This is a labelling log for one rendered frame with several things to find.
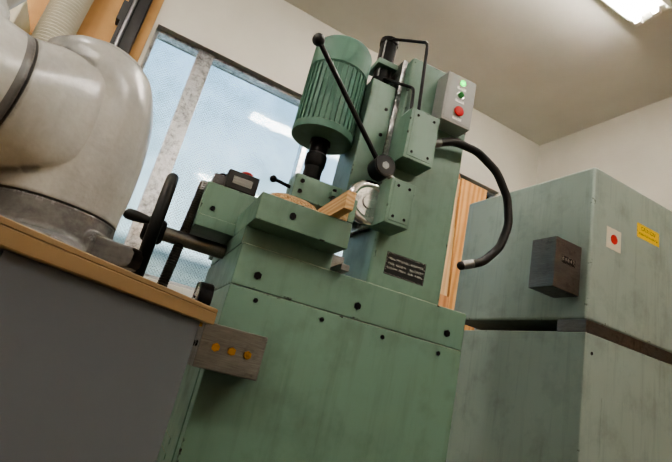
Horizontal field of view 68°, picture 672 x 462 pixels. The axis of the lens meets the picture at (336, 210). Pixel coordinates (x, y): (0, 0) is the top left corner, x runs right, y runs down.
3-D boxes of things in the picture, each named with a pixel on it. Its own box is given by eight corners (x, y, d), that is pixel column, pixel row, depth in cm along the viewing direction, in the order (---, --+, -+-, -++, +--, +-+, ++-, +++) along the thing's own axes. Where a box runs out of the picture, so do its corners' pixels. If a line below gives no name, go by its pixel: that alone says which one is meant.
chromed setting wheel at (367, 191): (338, 218, 127) (349, 174, 131) (381, 233, 131) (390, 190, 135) (343, 215, 124) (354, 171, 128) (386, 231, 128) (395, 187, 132)
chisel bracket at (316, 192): (281, 206, 137) (289, 178, 140) (327, 223, 142) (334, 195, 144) (289, 200, 131) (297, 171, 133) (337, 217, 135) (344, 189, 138)
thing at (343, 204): (261, 255, 160) (264, 243, 161) (267, 256, 160) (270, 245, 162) (343, 207, 102) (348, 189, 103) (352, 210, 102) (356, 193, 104)
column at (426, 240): (330, 297, 145) (379, 89, 169) (396, 318, 152) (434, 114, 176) (364, 291, 125) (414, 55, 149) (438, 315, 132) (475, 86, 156)
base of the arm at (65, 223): (82, 254, 47) (104, 199, 49) (-111, 217, 51) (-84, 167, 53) (166, 294, 64) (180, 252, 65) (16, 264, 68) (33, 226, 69)
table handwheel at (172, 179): (121, 289, 128) (160, 185, 136) (198, 310, 134) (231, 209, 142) (119, 283, 101) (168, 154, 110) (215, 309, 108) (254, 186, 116)
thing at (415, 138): (387, 165, 137) (397, 118, 141) (415, 177, 139) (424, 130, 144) (403, 155, 129) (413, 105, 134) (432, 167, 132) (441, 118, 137)
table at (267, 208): (176, 250, 152) (183, 231, 154) (270, 278, 161) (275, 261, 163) (209, 201, 98) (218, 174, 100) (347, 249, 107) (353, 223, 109)
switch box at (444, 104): (428, 125, 145) (437, 79, 150) (457, 138, 148) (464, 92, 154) (441, 117, 140) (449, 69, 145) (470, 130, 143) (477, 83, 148)
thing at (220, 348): (184, 363, 95) (198, 321, 98) (246, 378, 99) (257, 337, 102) (190, 365, 88) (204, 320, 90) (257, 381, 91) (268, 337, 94)
